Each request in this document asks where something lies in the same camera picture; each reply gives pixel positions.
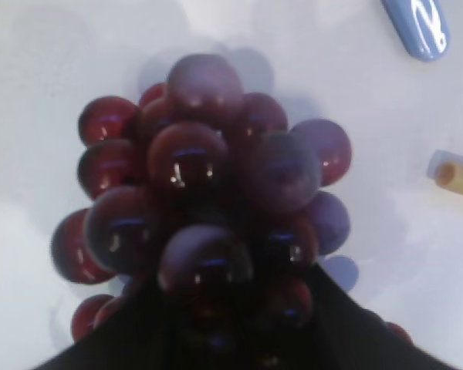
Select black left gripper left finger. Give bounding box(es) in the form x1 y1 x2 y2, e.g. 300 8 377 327
37 281 181 370

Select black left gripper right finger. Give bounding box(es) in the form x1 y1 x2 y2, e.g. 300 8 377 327
254 266 444 369

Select gold glitter pen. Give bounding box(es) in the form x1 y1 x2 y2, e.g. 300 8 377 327
426 150 463 196

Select purple grape bunch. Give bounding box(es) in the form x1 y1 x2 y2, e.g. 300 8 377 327
51 54 351 369

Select blue scissors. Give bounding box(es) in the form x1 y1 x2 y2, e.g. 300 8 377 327
381 0 451 62

